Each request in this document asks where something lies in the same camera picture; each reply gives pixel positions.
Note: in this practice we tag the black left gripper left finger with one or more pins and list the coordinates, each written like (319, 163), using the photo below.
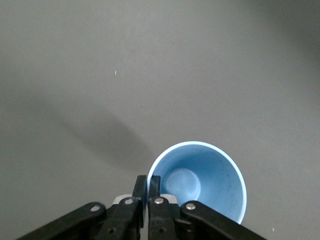
(125, 217)

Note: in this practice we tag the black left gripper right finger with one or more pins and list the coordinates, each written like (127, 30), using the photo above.
(160, 217)

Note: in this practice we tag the light blue cup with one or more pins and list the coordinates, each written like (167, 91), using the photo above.
(212, 180)

